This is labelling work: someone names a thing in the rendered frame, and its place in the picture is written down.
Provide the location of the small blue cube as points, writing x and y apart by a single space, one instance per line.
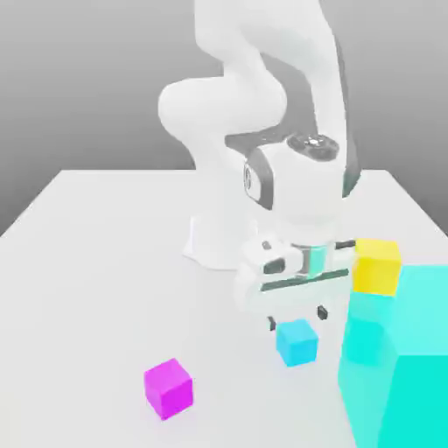
297 343

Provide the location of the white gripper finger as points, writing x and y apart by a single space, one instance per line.
271 323
322 312

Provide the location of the large cyan box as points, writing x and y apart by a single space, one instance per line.
416 385

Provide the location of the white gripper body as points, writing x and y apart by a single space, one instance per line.
297 297

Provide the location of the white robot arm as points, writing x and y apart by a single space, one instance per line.
252 105

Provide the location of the small cyan cube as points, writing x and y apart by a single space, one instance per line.
364 341

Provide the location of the small magenta cube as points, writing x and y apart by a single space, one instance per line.
168 388

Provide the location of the small yellow cube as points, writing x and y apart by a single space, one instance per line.
376 266

